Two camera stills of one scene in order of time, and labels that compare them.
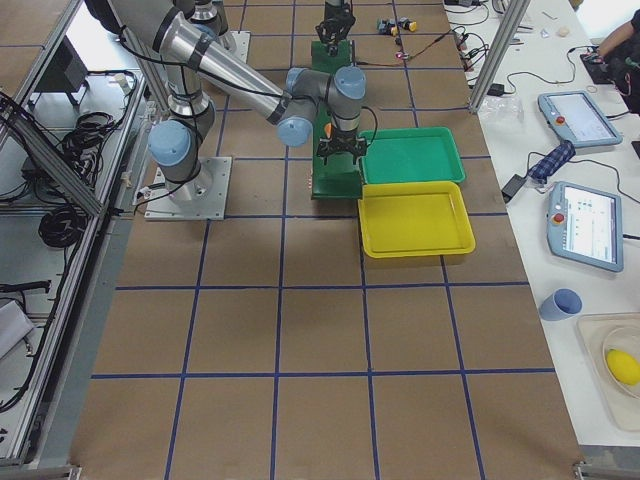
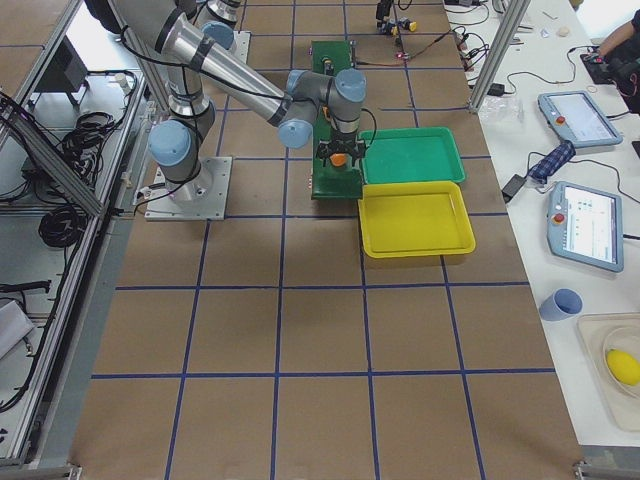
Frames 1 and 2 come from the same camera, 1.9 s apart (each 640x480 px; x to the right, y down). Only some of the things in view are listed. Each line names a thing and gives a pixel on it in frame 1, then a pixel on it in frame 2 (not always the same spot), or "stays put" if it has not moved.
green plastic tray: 411,155 stays put
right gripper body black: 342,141 stays put
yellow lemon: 623,367 stays put
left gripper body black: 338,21 -> 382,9
